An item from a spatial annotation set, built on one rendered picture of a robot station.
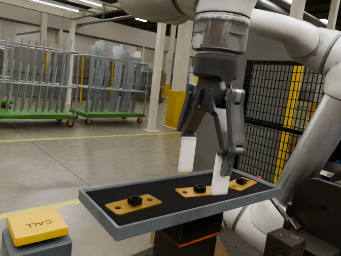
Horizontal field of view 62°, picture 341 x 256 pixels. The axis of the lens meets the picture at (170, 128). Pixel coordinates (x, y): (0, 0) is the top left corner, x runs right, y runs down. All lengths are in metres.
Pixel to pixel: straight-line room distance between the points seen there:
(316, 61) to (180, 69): 7.39
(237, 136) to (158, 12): 0.27
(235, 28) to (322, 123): 0.56
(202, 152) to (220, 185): 3.09
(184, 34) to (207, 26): 7.88
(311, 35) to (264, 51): 2.24
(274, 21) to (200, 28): 0.32
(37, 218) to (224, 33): 0.36
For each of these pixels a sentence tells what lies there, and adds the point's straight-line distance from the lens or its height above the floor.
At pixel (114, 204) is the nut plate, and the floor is 1.16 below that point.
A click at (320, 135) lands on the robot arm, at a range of 0.96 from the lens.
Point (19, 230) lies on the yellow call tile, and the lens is 0.40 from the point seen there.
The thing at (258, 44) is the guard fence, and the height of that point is 1.81.
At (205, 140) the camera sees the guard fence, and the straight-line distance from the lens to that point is 3.51.
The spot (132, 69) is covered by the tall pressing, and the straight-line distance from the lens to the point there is 8.80.
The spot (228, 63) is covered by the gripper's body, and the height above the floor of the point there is 1.39.
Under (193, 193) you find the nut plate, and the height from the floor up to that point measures 1.16.
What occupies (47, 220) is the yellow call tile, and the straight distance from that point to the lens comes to 0.41.
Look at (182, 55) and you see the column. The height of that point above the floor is 2.09.
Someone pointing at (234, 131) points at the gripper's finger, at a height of 1.29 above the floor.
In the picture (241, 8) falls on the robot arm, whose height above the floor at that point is 1.47.
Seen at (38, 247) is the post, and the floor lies 1.14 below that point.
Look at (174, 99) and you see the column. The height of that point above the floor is 0.84.
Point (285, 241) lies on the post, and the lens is 0.57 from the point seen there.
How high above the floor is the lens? 1.35
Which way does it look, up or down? 9 degrees down
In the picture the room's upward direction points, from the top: 6 degrees clockwise
